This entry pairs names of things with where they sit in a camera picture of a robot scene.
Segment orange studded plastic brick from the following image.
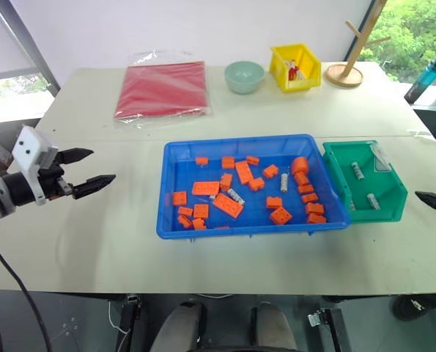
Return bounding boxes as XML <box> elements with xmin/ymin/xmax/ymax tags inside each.
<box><xmin>269</xmin><ymin>207</ymin><xmax>293</xmax><ymax>225</ymax></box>

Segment blue plastic tray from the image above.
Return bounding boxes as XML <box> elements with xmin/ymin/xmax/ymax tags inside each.
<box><xmin>155</xmin><ymin>133</ymin><xmax>352</xmax><ymax>241</ymax></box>

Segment dark side desk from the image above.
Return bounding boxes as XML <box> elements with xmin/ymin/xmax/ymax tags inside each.
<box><xmin>411</xmin><ymin>103</ymin><xmax>436</xmax><ymax>162</ymax></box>

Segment white roller blind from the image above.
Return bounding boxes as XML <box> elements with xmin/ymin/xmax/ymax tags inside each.
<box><xmin>0</xmin><ymin>0</ymin><xmax>35</xmax><ymax>78</ymax></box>

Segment red sheets in plastic bag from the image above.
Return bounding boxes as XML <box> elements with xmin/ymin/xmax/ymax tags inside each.
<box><xmin>113</xmin><ymin>49</ymin><xmax>215</xmax><ymax>129</ymax></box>

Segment yellow plastic bin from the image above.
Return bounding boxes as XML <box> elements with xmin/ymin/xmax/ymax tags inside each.
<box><xmin>269</xmin><ymin>43</ymin><xmax>322</xmax><ymax>93</ymax></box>

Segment dark window frame post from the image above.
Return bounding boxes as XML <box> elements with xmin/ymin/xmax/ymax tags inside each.
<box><xmin>0</xmin><ymin>0</ymin><xmax>62</xmax><ymax>97</ymax></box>

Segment red and white items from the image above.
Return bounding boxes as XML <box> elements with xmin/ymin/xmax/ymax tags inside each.
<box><xmin>285</xmin><ymin>58</ymin><xmax>308</xmax><ymax>82</ymax></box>

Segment clear plastic label sleeve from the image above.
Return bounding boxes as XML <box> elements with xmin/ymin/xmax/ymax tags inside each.
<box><xmin>372</xmin><ymin>144</ymin><xmax>392</xmax><ymax>173</ymax></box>

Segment black rounded foot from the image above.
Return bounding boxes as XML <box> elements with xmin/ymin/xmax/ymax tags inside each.
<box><xmin>391</xmin><ymin>293</ymin><xmax>436</xmax><ymax>322</ymax></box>

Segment green plastic bin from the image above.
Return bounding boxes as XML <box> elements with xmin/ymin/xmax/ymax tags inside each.
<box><xmin>322</xmin><ymin>139</ymin><xmax>409</xmax><ymax>224</ymax></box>

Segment long orange block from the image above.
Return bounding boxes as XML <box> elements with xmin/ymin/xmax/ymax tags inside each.
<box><xmin>191</xmin><ymin>180</ymin><xmax>221</xmax><ymax>197</ymax></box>
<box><xmin>212</xmin><ymin>193</ymin><xmax>245</xmax><ymax>220</ymax></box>
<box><xmin>234</xmin><ymin>161</ymin><xmax>255</xmax><ymax>186</ymax></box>

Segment pale green bowl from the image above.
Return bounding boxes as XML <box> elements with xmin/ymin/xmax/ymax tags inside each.
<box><xmin>223</xmin><ymin>60</ymin><xmax>265</xmax><ymax>95</ymax></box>

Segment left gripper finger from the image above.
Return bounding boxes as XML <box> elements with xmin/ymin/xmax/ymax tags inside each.
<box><xmin>72</xmin><ymin>174</ymin><xmax>117</xmax><ymax>200</ymax></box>
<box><xmin>58</xmin><ymin>147</ymin><xmax>95</xmax><ymax>166</ymax></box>

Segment grey rounded shape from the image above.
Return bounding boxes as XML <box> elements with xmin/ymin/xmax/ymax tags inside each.
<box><xmin>252</xmin><ymin>302</ymin><xmax>299</xmax><ymax>352</ymax></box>
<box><xmin>149</xmin><ymin>301</ymin><xmax>207</xmax><ymax>352</ymax></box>

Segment wooden mug tree stand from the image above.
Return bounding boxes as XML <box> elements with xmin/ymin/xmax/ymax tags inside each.
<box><xmin>326</xmin><ymin>0</ymin><xmax>392</xmax><ymax>88</ymax></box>

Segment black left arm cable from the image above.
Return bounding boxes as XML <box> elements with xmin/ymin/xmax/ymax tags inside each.
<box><xmin>0</xmin><ymin>243</ymin><xmax>53</xmax><ymax>352</ymax></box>

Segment blue water bottle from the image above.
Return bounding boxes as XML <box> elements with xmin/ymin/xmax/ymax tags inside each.
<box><xmin>403</xmin><ymin>57</ymin><xmax>436</xmax><ymax>106</ymax></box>

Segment thin white cable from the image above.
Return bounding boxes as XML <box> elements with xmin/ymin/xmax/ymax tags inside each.
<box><xmin>106</xmin><ymin>300</ymin><xmax>131</xmax><ymax>335</ymax></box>

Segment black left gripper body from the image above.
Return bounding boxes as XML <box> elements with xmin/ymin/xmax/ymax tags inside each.
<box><xmin>37</xmin><ymin>151</ymin><xmax>75</xmax><ymax>202</ymax></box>

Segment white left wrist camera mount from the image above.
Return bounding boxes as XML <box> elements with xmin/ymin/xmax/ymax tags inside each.
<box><xmin>11</xmin><ymin>125</ymin><xmax>59</xmax><ymax>207</ymax></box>

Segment orange cylinder block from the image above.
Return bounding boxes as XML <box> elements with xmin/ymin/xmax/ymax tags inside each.
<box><xmin>290</xmin><ymin>156</ymin><xmax>311</xmax><ymax>176</ymax></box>

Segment black table leg bracket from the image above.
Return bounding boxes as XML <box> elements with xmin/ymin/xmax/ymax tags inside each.
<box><xmin>117</xmin><ymin>293</ymin><xmax>142</xmax><ymax>335</ymax></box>
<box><xmin>307</xmin><ymin>307</ymin><xmax>355</xmax><ymax>352</ymax></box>

